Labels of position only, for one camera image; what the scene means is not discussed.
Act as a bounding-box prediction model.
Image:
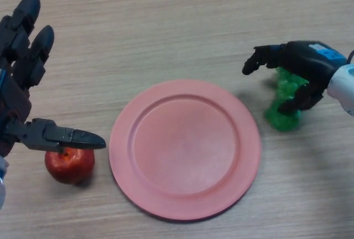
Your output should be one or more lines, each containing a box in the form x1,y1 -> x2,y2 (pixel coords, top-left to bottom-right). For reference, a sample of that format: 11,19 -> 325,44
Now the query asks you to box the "pink round plate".
108,80 -> 262,221

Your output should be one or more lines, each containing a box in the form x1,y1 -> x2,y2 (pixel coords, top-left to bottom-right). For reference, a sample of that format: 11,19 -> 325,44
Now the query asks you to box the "green grapes bunch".
264,66 -> 309,132

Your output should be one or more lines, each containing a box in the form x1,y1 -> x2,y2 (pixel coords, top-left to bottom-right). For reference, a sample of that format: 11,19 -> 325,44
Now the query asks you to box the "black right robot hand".
242,40 -> 348,114

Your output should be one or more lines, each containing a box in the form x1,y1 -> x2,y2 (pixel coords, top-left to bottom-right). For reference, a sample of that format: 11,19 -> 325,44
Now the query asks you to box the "red apple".
44,147 -> 96,185

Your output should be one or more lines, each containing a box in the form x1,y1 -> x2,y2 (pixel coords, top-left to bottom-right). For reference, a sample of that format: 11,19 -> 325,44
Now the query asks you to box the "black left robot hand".
0,0 -> 107,157

